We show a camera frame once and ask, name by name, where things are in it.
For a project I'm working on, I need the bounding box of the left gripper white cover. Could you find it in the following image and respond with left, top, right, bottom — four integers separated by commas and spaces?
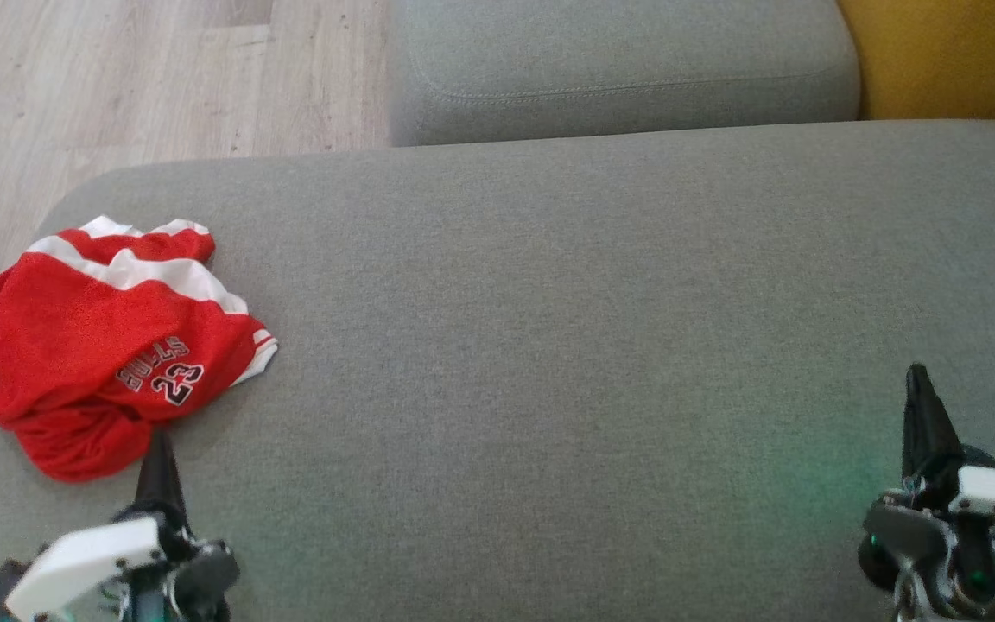
0, 429, 241, 622

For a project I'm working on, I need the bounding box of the red white basketball jersey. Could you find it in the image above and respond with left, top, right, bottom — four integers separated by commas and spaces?
0, 214, 280, 483

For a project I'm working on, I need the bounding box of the yellow cushion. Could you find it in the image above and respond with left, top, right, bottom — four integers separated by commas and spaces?
836, 0, 995, 129

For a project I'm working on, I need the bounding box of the large grey sofa seat cushion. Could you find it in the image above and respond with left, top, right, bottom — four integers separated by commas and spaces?
0, 119, 995, 622

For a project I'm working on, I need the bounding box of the small grey sofa cushion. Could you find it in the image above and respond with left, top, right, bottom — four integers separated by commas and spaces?
388, 0, 862, 148

